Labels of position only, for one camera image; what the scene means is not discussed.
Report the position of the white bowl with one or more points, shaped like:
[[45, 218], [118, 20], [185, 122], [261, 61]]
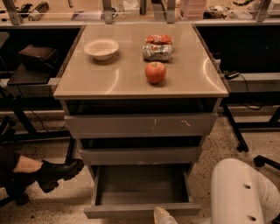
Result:
[[101, 48]]

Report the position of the black power adapter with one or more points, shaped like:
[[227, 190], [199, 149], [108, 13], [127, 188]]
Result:
[[231, 75]]

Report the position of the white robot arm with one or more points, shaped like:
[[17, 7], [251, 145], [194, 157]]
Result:
[[241, 195]]

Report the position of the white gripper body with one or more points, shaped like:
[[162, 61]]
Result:
[[164, 216]]

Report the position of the black table leg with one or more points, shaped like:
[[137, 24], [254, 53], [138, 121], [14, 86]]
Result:
[[242, 146]]

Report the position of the red chip bag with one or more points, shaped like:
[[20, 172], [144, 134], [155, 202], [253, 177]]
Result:
[[158, 39]]

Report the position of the grey middle drawer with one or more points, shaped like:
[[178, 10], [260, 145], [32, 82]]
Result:
[[141, 156]]

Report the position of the black leather shoe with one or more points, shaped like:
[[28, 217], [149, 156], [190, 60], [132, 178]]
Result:
[[49, 174]]

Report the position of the grey drawer cabinet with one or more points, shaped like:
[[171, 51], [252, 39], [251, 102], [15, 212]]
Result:
[[118, 86]]

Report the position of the red apple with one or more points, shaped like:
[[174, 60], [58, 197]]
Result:
[[155, 72]]

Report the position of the person's leg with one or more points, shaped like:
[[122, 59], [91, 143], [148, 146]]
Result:
[[13, 162]]

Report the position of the grey drawer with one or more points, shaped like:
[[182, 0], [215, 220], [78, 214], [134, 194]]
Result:
[[133, 191], [117, 126], [141, 156]]

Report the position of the black box on shelf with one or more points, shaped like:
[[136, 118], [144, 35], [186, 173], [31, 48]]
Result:
[[39, 58]]

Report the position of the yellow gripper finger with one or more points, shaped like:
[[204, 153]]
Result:
[[160, 215]]

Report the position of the pink stacked containers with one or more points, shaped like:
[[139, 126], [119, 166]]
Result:
[[192, 9]]

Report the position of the green silver chip bag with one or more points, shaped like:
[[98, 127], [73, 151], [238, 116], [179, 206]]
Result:
[[152, 52]]

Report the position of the black chair base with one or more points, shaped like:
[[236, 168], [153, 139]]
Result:
[[260, 161]]

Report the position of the grey bottom drawer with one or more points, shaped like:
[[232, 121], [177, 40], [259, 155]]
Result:
[[133, 191]]

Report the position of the grey top drawer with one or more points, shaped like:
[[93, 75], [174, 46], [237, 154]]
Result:
[[117, 126]]

